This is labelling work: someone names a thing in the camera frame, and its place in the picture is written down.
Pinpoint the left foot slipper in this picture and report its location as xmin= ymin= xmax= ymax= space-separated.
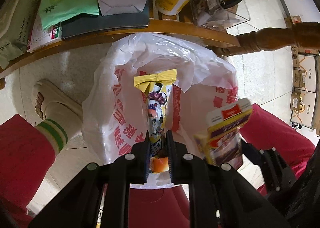
xmin=32 ymin=79 xmax=83 ymax=155

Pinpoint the clear plastic organizer box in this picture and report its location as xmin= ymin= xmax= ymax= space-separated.
xmin=190 ymin=0 xmax=251 ymax=31

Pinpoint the dark green book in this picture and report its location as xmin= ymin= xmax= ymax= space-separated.
xmin=62 ymin=2 xmax=150 ymax=40

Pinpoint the white plastic trash bag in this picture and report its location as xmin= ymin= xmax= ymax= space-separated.
xmin=82 ymin=33 xmax=238 ymax=189

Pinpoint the white medicine box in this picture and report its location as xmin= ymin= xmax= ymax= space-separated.
xmin=27 ymin=14 xmax=62 ymax=53

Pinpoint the pale green wipes pack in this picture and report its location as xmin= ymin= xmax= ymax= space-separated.
xmin=1 ymin=0 xmax=40 ymax=69

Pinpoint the red trousers right leg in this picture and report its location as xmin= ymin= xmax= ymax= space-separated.
xmin=239 ymin=103 xmax=316 ymax=196

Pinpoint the yellow red cardboard box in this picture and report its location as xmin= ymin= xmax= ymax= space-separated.
xmin=194 ymin=98 xmax=253 ymax=169

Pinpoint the cardboard boxes stack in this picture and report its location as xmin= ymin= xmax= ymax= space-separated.
xmin=285 ymin=14 xmax=320 ymax=136

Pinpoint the yellow snack wrapper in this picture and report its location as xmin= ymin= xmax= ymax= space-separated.
xmin=134 ymin=69 xmax=177 ymax=173

